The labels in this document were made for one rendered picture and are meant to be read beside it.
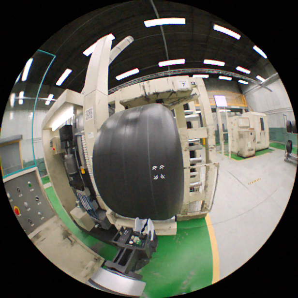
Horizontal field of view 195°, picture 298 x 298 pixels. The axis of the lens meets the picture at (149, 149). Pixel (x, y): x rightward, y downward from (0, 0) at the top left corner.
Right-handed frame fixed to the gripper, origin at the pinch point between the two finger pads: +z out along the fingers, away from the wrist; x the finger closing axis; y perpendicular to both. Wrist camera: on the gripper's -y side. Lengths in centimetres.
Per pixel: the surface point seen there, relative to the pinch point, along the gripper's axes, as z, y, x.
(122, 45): 29, 161, 23
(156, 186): -4.2, 16.3, -5.0
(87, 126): 13, 42, 35
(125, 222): 11.7, -15.8, 17.7
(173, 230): 10.6, -17.6, -9.1
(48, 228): -24, -19, 63
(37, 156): 100, 66, 907
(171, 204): -2.3, 9.9, -8.1
